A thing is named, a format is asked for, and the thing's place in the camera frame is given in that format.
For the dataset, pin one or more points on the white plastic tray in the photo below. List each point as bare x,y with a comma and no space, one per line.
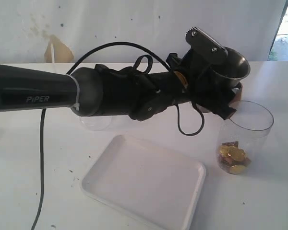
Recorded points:
157,186

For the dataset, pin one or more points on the chocolate pieces and gold coins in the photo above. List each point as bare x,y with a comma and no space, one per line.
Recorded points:
231,158

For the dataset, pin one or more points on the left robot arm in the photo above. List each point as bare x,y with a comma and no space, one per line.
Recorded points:
101,91

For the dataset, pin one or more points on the clear shaker lid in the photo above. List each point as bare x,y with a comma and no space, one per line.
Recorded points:
96,123

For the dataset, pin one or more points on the brown wooden cup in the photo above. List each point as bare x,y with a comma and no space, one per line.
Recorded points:
238,94

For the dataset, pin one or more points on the clear shaker cup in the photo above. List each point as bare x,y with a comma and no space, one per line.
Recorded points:
249,125

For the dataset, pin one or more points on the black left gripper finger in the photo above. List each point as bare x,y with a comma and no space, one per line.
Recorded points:
205,46
214,99

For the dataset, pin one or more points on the stainless steel cup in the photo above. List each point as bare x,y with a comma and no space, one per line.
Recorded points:
231,72

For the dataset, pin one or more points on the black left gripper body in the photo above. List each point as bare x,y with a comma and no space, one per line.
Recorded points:
193,74

